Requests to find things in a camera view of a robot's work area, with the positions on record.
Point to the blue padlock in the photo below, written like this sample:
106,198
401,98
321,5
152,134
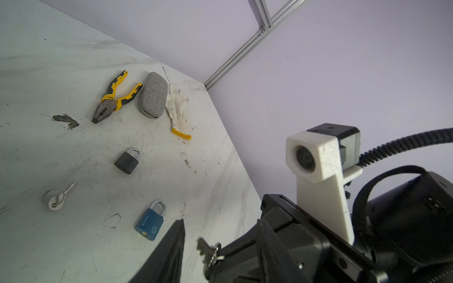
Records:
151,221

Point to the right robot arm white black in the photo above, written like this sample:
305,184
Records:
403,226

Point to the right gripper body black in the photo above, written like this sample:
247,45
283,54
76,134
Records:
289,246

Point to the small black padlock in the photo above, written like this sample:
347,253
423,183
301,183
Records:
128,161

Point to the silver key bunch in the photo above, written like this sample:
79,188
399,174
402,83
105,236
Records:
211,254

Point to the yellow black pliers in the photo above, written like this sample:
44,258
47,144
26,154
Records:
109,103

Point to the aluminium frame rail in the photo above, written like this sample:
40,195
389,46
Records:
267,25

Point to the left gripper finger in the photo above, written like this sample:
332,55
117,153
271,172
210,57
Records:
165,263

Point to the silver key with ring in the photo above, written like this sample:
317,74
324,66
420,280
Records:
55,199

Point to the grey fabric case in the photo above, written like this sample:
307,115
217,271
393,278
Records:
153,95

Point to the white work glove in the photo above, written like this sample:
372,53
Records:
176,103

